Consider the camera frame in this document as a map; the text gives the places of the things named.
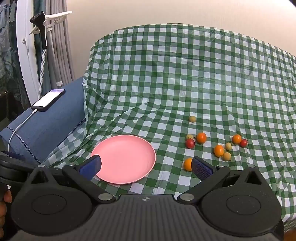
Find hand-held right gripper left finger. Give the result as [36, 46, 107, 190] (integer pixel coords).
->
[29, 155, 116, 204]

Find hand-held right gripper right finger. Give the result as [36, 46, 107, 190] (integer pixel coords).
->
[176, 156, 266, 204]

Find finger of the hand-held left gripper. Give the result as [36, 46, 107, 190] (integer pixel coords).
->
[0, 151, 26, 162]

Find pink plate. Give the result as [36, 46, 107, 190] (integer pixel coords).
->
[91, 135, 156, 185]

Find person's left hand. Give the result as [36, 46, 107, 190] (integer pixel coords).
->
[0, 189, 13, 229]

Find blue sofa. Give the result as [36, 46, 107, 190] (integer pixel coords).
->
[0, 76, 87, 165]

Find black smartphone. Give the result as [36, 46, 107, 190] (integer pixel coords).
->
[31, 88, 66, 112]

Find green checked tablecloth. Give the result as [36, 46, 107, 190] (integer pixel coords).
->
[42, 23, 296, 232]

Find grey curtain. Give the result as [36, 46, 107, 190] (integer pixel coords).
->
[45, 0, 74, 87]

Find dark hanging clothes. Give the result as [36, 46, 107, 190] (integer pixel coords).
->
[0, 0, 30, 110]

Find black garment steamer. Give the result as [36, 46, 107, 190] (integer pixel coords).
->
[29, 11, 49, 99]

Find white plastic hanger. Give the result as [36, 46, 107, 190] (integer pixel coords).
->
[29, 11, 73, 35]

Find white charging cable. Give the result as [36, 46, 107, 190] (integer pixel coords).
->
[8, 109, 37, 151]

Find white round frame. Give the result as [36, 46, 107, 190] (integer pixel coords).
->
[15, 0, 41, 106]

